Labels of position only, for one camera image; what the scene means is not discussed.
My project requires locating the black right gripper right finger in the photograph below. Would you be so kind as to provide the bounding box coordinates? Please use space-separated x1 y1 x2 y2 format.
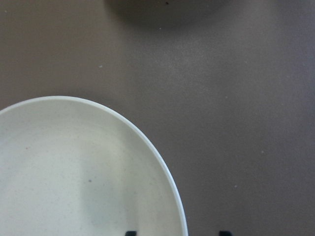
219 231 233 236

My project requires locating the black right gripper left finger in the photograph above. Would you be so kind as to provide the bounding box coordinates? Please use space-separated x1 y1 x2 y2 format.
125 231 137 236

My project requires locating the cream round plate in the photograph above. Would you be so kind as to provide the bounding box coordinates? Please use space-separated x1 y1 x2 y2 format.
0 96 188 236

